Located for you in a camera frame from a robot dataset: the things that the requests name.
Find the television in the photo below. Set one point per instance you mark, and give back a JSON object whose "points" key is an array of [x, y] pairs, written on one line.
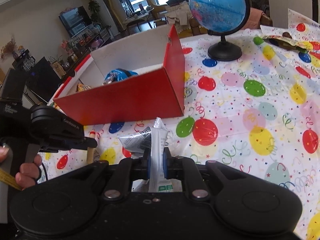
{"points": [[75, 20]]}

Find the white silver snack packet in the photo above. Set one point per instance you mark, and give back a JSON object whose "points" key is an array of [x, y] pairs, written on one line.
{"points": [[151, 141]]}

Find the tv cabinet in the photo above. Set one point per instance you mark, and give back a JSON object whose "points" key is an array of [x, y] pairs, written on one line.
{"points": [[77, 50]]}

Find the coffee table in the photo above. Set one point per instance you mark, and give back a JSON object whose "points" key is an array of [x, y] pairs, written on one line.
{"points": [[137, 19]]}

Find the dark wrapper near globe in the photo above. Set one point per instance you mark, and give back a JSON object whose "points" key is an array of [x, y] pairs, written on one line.
{"points": [[297, 38]]}

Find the sofa with blankets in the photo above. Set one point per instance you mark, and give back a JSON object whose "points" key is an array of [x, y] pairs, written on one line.
{"points": [[180, 16]]}

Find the wooden chair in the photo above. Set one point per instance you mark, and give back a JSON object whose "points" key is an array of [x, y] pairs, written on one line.
{"points": [[198, 30]]}

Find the blue desk globe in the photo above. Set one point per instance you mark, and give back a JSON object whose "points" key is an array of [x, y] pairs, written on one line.
{"points": [[221, 18]]}

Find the pink cloth on chair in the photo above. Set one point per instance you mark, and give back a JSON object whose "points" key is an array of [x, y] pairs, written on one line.
{"points": [[254, 19]]}

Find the balloon print tablecloth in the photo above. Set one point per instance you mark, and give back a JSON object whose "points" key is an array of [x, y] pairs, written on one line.
{"points": [[258, 114]]}

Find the person left hand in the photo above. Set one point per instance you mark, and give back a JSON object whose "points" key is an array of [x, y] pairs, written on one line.
{"points": [[28, 173]]}

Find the orange peanut snack bag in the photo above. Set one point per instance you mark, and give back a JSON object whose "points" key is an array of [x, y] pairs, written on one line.
{"points": [[81, 87]]}

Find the red cardboard box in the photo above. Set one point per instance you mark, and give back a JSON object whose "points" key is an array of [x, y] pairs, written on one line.
{"points": [[155, 55]]}

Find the blue snack packet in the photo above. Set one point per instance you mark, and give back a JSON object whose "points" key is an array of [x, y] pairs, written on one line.
{"points": [[118, 75]]}

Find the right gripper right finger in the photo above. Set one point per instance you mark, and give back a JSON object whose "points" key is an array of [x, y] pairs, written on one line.
{"points": [[185, 170]]}

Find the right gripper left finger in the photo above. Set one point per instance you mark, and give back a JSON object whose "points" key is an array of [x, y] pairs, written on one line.
{"points": [[125, 173]]}

